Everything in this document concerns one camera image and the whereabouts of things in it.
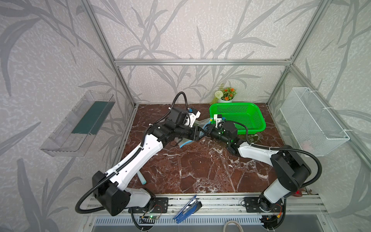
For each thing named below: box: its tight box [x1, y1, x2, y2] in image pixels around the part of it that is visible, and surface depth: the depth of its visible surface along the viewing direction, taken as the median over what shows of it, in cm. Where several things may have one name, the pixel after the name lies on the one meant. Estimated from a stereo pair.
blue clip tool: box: [172, 194, 203, 224], surface depth 72 cm
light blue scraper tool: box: [136, 170, 147, 186], surface depth 82 cm
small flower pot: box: [214, 87, 238, 103], surface depth 110 cm
